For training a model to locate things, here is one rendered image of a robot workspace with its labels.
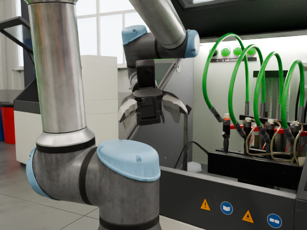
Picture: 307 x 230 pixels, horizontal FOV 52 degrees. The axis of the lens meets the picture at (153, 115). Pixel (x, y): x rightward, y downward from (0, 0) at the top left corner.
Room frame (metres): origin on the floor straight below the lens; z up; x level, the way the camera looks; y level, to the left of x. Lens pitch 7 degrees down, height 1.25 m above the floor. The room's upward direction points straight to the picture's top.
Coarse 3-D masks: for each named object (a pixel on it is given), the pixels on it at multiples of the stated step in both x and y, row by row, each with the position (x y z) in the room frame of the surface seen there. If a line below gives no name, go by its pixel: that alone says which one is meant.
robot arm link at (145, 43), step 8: (128, 32) 0.88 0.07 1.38; (136, 32) 0.88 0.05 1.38; (144, 32) 0.89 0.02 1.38; (128, 40) 0.89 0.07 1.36; (136, 40) 0.89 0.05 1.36; (144, 40) 0.88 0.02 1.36; (152, 40) 0.87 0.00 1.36; (128, 48) 0.90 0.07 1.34; (136, 48) 0.89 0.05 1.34; (144, 48) 0.88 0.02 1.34; (152, 48) 0.87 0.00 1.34; (128, 56) 0.91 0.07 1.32; (136, 56) 0.90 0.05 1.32; (144, 56) 0.90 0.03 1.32; (152, 56) 0.89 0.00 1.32; (128, 64) 0.93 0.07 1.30
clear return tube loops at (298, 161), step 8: (280, 128) 1.02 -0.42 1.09; (248, 136) 1.02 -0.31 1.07; (296, 136) 0.94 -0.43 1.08; (248, 152) 1.00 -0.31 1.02; (272, 152) 0.95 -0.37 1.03; (280, 152) 1.00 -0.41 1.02; (288, 152) 0.99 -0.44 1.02; (296, 152) 0.98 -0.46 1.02; (280, 160) 0.95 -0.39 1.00; (288, 160) 0.95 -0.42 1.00; (296, 160) 0.91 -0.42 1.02; (304, 160) 0.97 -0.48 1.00
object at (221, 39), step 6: (222, 36) 1.13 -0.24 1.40; (228, 36) 1.16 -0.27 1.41; (234, 36) 1.20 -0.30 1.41; (216, 42) 1.09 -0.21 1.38; (240, 42) 1.25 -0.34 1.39; (210, 54) 1.05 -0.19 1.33; (246, 54) 1.29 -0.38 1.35; (210, 60) 1.05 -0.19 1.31; (246, 60) 1.30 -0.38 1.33; (204, 66) 1.04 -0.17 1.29; (246, 66) 1.30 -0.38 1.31; (204, 72) 1.03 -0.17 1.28; (246, 72) 1.31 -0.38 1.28; (204, 78) 1.02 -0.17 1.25; (246, 78) 1.32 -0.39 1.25; (204, 84) 1.02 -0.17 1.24; (246, 84) 1.32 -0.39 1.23; (204, 90) 1.03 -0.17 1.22; (246, 90) 1.32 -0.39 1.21; (204, 96) 1.03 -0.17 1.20; (246, 96) 1.32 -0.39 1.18; (246, 102) 1.32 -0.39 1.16; (210, 108) 1.06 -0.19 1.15
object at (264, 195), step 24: (168, 168) 1.04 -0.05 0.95; (168, 192) 1.01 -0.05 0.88; (192, 192) 0.96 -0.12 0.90; (216, 192) 0.91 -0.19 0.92; (240, 192) 0.86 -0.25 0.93; (264, 192) 0.82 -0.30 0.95; (168, 216) 1.01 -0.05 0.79; (192, 216) 0.96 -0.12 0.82; (216, 216) 0.91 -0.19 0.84; (240, 216) 0.86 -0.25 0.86; (264, 216) 0.82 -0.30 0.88; (288, 216) 0.78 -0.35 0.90
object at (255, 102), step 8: (264, 64) 1.00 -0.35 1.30; (280, 64) 1.13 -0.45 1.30; (280, 72) 1.14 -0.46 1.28; (280, 80) 1.15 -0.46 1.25; (256, 88) 0.95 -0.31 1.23; (280, 88) 1.16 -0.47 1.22; (256, 96) 0.95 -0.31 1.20; (280, 96) 1.16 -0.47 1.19; (256, 104) 0.95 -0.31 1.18; (280, 104) 1.16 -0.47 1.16; (256, 112) 0.95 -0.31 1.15; (280, 112) 1.16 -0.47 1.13; (256, 120) 0.96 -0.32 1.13; (264, 128) 1.00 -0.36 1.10; (264, 136) 1.02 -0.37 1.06
